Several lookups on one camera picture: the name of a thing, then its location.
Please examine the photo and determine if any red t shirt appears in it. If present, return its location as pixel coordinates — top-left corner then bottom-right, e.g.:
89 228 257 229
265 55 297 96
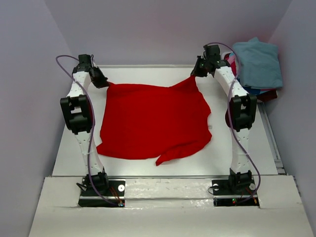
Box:
97 76 212 165

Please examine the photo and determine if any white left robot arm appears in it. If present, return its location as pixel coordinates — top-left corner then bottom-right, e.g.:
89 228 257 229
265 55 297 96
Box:
60 54 110 195

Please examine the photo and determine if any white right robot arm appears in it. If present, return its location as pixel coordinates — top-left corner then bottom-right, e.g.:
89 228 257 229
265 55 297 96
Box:
191 43 257 196

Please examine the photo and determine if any pink t shirt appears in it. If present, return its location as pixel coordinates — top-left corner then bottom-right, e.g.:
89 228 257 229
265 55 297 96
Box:
222 52 238 75

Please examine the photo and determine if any bright blue t shirt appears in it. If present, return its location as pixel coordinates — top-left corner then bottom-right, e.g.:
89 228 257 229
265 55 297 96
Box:
244 87 270 95

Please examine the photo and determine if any dark maroon t shirt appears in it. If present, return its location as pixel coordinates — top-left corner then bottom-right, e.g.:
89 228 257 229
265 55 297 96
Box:
257 90 278 103

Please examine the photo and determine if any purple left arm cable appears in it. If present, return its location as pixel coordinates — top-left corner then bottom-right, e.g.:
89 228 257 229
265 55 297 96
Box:
55 55 124 207

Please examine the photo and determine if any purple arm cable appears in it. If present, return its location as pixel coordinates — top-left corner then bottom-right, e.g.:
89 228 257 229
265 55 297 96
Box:
207 42 261 204
55 55 124 207

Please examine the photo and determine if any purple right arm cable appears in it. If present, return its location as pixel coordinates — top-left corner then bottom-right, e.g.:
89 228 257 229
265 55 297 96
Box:
207 42 261 204

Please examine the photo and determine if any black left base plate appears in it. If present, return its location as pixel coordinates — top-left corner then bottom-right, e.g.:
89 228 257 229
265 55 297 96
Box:
76 178 126 208

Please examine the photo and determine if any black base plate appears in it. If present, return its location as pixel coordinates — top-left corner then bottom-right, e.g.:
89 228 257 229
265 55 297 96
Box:
76 178 126 208
208 179 260 207

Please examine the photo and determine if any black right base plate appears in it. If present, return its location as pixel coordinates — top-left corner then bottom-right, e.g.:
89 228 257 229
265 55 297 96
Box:
208 179 260 207

